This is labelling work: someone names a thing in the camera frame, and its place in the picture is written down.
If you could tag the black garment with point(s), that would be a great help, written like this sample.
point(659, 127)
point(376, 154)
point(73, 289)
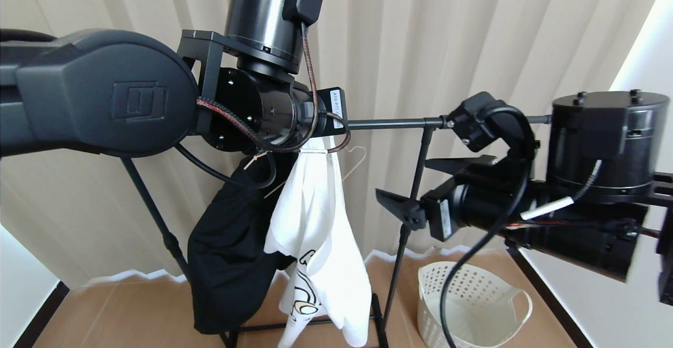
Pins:
point(231, 264)

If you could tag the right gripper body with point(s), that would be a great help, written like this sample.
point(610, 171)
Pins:
point(473, 206)

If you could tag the black clothes rack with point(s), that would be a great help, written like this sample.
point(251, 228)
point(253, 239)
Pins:
point(394, 123)

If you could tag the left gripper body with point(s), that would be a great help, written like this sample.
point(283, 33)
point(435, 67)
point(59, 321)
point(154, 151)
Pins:
point(273, 111)

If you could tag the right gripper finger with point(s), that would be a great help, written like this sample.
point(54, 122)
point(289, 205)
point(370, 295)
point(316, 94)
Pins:
point(405, 208)
point(468, 163)

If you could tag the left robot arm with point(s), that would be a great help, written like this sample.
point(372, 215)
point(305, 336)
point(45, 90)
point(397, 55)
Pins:
point(79, 90)

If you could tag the white laundry basket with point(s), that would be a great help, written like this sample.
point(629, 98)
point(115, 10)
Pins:
point(489, 327)

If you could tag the pink clothes hanger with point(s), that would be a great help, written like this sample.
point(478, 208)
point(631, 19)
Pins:
point(354, 166)
point(256, 160)

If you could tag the beige curtain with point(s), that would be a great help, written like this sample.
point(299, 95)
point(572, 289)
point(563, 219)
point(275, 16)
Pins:
point(420, 32)

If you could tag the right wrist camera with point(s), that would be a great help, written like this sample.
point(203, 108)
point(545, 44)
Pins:
point(473, 119)

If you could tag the white printed t-shirt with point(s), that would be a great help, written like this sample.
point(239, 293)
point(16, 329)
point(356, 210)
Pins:
point(315, 216)

